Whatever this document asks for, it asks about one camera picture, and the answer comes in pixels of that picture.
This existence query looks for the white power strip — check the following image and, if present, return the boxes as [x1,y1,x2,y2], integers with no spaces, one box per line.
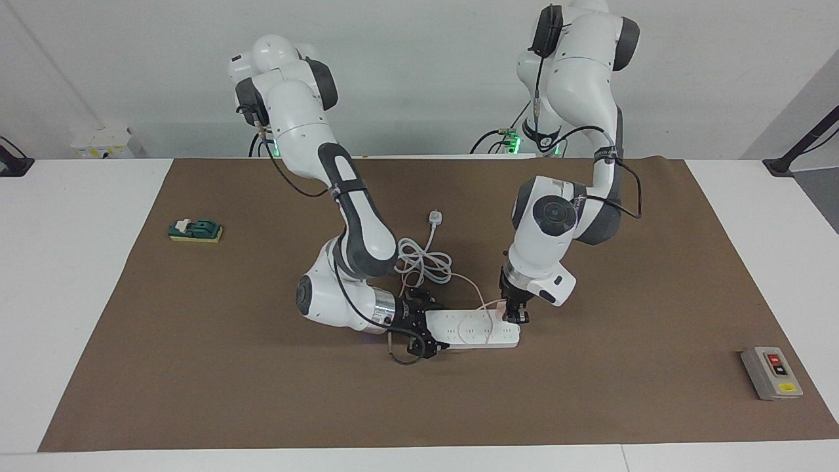
[424,309,521,350]

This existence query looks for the pink charging cable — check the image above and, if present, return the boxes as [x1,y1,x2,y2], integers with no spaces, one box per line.
[444,271,507,345]

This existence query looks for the brown table mat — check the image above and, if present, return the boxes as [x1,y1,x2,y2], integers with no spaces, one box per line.
[38,157,839,454]

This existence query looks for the grey push button box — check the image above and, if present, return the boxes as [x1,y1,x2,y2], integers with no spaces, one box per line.
[740,345,804,402]

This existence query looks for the black clamp stand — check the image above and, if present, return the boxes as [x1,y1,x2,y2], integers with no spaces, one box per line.
[762,107,839,178]
[0,135,35,178]

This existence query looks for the white box with yellow labels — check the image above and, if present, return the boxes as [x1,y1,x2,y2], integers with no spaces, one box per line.
[70,127,136,160]

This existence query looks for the white power strip cord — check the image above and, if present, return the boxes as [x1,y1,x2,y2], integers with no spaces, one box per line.
[393,209,454,290]

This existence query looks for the black base cable bundle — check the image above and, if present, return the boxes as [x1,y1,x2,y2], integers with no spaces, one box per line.
[468,100,533,156]
[248,130,277,159]

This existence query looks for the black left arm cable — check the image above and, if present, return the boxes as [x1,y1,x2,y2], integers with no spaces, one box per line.
[532,5,644,220]

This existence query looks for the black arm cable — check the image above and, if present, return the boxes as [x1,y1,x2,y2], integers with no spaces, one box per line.
[532,5,644,220]
[250,108,427,366]

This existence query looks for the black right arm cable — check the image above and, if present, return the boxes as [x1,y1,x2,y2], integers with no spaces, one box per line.
[250,108,427,366]

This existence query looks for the green knife switch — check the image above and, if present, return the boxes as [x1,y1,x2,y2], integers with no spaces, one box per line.
[167,218,224,245]

